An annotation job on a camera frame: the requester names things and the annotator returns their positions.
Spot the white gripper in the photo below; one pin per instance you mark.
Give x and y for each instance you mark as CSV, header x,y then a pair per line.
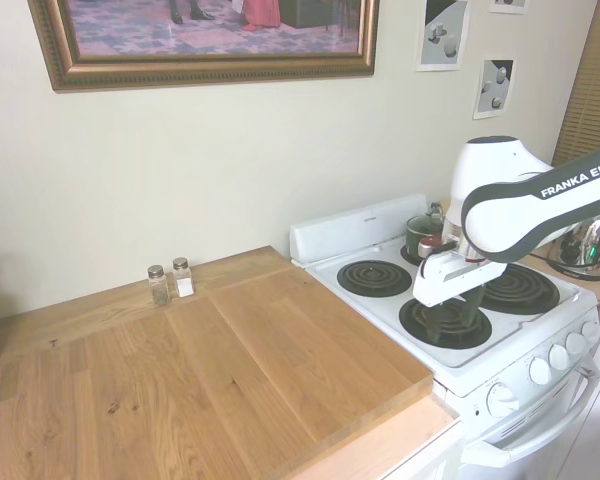
x,y
450,277

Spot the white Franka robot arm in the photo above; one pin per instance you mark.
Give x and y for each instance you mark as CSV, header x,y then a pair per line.
x,y
500,210

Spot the large black coil burner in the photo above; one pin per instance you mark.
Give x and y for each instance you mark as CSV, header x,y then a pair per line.
x,y
525,295

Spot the dark green saucepan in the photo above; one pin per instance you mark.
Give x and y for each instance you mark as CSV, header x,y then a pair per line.
x,y
416,239

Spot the white stove knob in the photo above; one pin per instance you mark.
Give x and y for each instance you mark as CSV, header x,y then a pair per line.
x,y
576,344
502,399
591,331
559,356
539,371

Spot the white electric stove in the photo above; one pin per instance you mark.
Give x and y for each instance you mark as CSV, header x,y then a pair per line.
x,y
505,415

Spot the shiny silver kettle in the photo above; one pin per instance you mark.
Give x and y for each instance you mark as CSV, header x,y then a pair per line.
x,y
590,247

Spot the small grey shapes poster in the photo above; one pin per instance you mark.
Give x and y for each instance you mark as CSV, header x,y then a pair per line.
x,y
493,90

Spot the large wooden butcher block slab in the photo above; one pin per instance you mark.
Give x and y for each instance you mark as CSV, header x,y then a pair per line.
x,y
205,375

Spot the wooden window blind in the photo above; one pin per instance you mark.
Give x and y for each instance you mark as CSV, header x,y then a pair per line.
x,y
592,90

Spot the glass salt shaker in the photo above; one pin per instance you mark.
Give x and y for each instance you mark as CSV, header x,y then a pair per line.
x,y
182,282

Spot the large grey shapes poster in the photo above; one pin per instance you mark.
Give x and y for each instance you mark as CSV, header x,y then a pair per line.
x,y
442,37

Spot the glass pepper shaker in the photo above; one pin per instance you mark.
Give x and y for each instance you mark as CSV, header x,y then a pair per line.
x,y
158,291

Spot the cropped grey shapes poster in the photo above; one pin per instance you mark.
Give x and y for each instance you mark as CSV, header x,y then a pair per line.
x,y
507,5

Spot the gold framed painting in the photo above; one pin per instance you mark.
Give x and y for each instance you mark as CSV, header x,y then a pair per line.
x,y
205,65

